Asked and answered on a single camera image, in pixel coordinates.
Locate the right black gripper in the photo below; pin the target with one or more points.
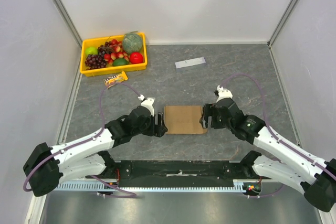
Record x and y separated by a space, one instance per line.
212 116

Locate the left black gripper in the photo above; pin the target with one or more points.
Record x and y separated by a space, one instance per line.
159 129

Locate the brown cardboard box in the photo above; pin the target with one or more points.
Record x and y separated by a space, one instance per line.
183 119

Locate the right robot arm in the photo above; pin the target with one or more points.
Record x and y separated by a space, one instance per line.
310 175

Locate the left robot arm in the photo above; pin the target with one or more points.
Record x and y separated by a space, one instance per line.
49 166

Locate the grey slim carton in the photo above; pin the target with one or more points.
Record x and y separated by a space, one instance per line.
190 64

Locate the yellow candy packet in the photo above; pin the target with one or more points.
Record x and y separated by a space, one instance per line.
116 78

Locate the red apple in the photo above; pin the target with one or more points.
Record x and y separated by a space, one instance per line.
136 58

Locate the green avocado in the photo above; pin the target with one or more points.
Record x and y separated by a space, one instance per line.
120 62

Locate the red cherry cluster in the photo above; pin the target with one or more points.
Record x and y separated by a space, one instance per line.
112 50

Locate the green netted melon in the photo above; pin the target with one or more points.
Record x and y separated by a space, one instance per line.
132 42

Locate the dark purple grape bunch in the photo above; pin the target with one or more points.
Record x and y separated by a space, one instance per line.
95 62

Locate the green apple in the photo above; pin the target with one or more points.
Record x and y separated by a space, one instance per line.
91 51

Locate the yellow plastic bin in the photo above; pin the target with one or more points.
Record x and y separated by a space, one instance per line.
109 69

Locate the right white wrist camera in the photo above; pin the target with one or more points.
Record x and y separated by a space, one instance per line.
222 93

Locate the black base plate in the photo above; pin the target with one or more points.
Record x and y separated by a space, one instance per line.
126 170

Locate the slotted cable duct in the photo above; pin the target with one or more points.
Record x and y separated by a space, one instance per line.
94 185

